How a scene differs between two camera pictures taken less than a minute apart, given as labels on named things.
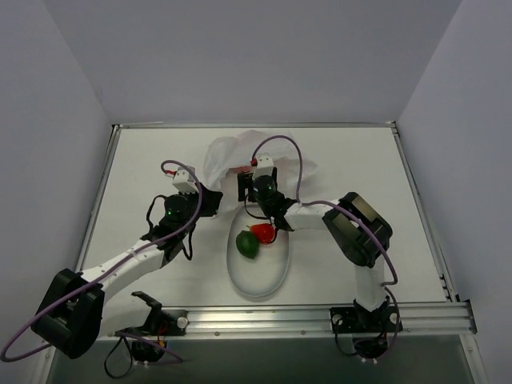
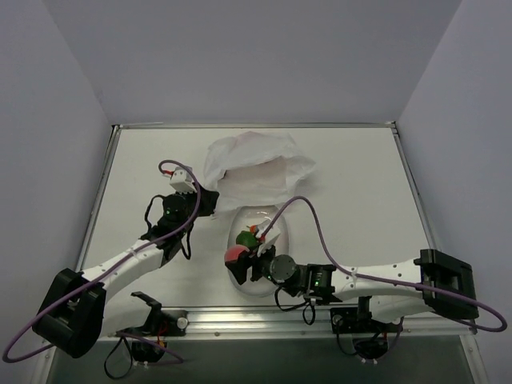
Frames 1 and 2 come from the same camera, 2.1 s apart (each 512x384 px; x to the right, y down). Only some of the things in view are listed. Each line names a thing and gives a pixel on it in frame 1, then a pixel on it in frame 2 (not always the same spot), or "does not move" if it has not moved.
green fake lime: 248,243 does not move
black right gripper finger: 274,179 -> 269,255
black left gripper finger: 211,201 does not move
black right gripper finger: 245,181 -> 239,267
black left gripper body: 213,198 does not move
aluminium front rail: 441,322 does not move
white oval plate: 262,276 does not move
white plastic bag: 225,155 does not move
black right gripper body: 244,186 -> 253,268
